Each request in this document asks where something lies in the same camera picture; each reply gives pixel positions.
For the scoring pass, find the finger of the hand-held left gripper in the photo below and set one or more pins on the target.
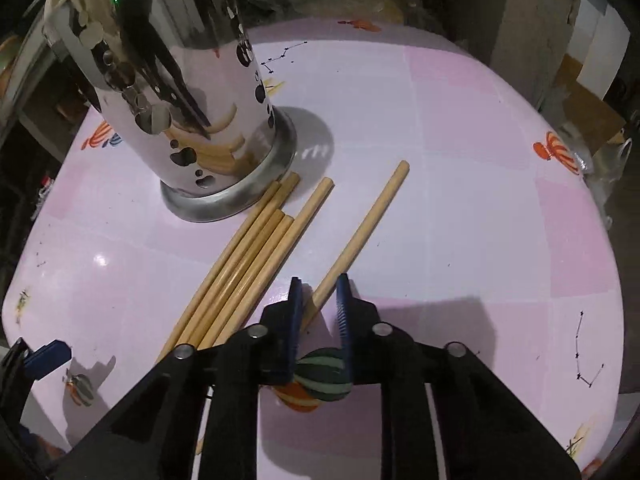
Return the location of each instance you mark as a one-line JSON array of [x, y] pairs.
[[12, 355], [47, 357]]

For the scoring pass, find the wooden chopstick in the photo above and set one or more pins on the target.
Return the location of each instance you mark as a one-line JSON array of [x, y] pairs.
[[370, 220]]

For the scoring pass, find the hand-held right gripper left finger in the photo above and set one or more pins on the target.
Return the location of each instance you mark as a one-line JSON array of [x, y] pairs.
[[296, 310]]

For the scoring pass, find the pile of wooden chopsticks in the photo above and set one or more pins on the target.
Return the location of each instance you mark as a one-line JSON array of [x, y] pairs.
[[260, 245]]

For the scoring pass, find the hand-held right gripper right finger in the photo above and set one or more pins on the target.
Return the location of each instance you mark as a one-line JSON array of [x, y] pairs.
[[342, 310]]

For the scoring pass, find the cardboard box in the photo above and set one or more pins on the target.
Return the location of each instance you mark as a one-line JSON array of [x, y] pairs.
[[590, 105]]

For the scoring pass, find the perforated steel utensil holder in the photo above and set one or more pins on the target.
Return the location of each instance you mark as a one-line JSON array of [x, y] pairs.
[[210, 25]]

